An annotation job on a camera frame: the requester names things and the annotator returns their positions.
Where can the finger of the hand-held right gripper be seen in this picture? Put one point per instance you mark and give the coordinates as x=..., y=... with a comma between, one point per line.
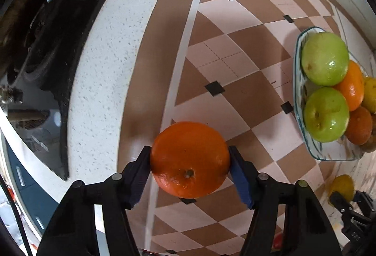
x=337, y=201
x=364, y=200

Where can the large yellow orange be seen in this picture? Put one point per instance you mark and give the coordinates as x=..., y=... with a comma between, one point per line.
x=342, y=185

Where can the blue cabinet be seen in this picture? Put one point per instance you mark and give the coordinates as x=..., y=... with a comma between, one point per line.
x=29, y=191

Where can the checkered brown tablecloth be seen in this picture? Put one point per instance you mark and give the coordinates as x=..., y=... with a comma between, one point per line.
x=249, y=68

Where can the green apple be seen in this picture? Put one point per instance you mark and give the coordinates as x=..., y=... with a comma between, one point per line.
x=326, y=115
x=324, y=59

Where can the red cherry tomato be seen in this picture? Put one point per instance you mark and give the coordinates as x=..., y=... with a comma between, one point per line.
x=277, y=242

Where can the small yellow citrus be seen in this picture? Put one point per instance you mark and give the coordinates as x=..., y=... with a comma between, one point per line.
x=370, y=94

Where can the glass fruit bowl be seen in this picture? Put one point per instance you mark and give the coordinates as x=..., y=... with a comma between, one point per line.
x=323, y=153

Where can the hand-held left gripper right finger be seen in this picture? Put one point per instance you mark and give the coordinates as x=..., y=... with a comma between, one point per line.
x=239, y=179

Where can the black gas stove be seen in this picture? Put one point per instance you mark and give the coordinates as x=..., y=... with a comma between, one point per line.
x=88, y=9

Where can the reddish brown orange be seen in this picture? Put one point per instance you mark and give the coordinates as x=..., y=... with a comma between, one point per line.
x=359, y=126

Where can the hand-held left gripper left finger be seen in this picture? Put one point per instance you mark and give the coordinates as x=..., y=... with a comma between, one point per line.
x=138, y=179

